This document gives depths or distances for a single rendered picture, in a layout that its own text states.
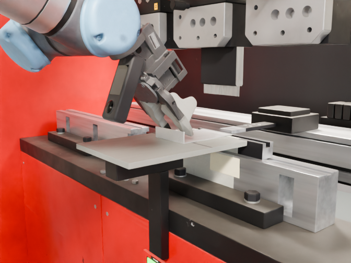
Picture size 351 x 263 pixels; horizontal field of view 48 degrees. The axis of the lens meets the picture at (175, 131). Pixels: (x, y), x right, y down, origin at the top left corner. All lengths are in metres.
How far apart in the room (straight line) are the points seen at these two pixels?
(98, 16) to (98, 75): 1.18
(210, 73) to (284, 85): 0.55
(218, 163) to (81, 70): 0.90
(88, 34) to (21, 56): 0.15
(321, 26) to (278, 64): 0.73
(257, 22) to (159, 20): 0.28
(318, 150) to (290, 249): 0.37
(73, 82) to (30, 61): 1.01
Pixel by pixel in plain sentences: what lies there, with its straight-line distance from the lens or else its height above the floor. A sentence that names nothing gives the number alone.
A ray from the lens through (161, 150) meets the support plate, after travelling 0.67.
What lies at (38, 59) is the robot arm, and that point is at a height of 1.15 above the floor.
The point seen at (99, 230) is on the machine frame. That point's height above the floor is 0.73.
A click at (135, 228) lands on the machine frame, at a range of 0.88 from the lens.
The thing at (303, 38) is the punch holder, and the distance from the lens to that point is 0.65.
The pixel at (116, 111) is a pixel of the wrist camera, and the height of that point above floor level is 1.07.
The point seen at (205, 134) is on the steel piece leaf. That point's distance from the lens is 0.80.
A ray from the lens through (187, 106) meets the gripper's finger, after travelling 0.72.
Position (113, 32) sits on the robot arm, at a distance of 0.45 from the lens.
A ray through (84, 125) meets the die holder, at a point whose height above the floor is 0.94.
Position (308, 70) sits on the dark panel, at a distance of 1.29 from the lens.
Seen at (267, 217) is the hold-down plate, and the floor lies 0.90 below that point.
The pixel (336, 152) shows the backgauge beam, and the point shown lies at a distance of 0.94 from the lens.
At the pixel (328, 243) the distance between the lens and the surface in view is 0.67.
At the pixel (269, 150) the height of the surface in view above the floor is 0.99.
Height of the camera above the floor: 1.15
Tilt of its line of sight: 10 degrees down
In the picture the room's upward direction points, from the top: straight up
